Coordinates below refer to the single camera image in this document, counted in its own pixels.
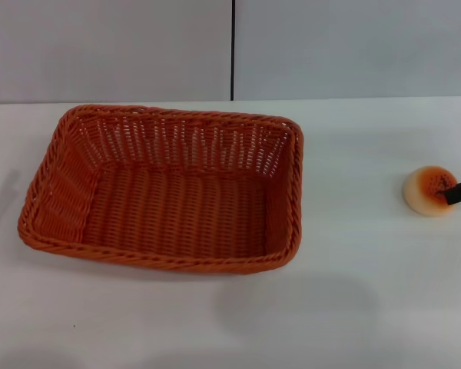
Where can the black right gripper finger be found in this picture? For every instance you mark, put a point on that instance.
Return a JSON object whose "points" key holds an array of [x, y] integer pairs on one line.
{"points": [[460, 193]]}

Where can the orange woven plastic basket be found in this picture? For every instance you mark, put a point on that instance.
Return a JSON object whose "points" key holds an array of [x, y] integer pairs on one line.
{"points": [[169, 207]]}

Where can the round toy bread bun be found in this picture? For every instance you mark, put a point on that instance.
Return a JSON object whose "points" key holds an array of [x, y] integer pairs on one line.
{"points": [[422, 190]]}

